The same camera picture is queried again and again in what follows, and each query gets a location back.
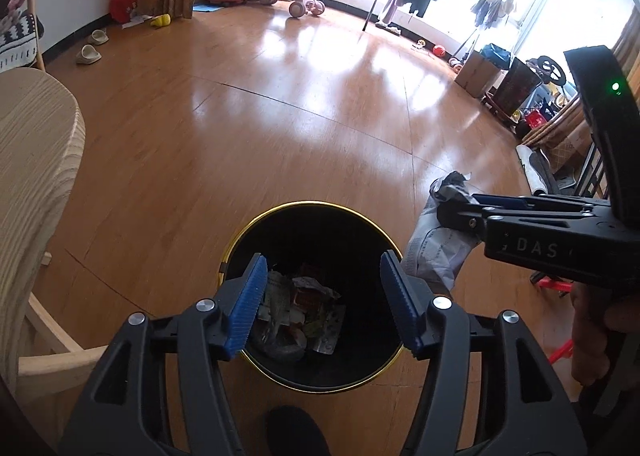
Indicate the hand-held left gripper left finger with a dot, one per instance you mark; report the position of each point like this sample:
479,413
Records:
247,306

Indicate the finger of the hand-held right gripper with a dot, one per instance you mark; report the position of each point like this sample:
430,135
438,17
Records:
505,202
462,216

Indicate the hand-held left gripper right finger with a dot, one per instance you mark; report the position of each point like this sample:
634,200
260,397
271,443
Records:
402,301

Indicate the grey white wrapper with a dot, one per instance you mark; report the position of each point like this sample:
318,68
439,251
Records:
435,251

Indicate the black bin with gold rim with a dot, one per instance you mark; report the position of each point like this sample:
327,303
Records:
320,236

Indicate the person's right hand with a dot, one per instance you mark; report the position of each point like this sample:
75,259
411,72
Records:
590,336

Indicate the orange red plastic clip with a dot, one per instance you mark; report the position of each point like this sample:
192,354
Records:
552,285
562,351

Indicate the silver foil wrapper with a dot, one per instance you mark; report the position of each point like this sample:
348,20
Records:
330,331

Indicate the red toy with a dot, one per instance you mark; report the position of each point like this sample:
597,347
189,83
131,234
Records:
535,118

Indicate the dark brown crate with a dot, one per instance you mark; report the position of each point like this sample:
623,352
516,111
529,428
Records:
517,88

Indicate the cardboard box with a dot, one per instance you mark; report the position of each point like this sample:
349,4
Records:
477,76

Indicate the person's dark foot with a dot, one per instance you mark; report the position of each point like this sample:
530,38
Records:
297,431

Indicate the black toy steering wheel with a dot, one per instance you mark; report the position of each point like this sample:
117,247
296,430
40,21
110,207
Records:
547,68

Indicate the blue bag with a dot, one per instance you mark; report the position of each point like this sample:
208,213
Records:
495,55

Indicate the red ball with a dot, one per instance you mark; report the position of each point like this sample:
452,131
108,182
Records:
438,50

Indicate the light hanging garments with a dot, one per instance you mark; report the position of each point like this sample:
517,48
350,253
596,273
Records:
492,3

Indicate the metal clothes rack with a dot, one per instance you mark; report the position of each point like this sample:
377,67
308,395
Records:
372,6

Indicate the beige slipper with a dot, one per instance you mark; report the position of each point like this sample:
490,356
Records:
99,37
89,55

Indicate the yellow toy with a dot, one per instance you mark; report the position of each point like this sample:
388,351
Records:
161,21

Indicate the blue mat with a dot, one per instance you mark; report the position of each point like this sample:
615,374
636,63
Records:
206,8

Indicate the paper sheet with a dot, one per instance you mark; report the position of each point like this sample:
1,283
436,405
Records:
136,22

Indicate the red bag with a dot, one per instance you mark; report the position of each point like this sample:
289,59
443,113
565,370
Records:
125,3

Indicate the wooden frame sofa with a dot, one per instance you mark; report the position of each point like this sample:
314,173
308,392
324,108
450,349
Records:
36,36

